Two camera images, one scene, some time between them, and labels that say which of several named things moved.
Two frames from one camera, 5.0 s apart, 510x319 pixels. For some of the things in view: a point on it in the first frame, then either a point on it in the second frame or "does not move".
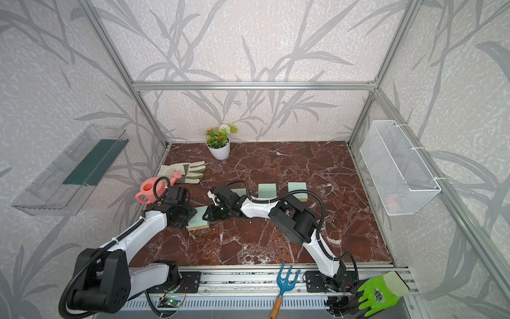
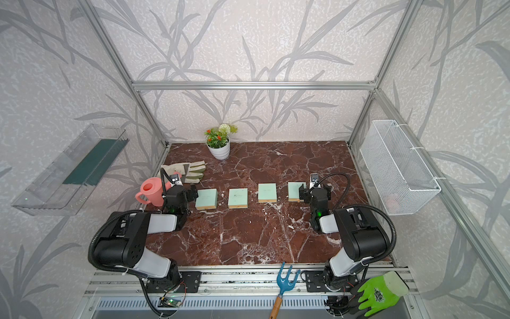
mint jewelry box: x=297 y=186 does not move
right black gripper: x=209 y=216 → x=305 y=194
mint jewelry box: x=197 y=222 → x=207 y=199
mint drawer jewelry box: x=265 y=191 does not move
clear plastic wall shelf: x=62 y=190 does not move
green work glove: x=380 y=294 does not move
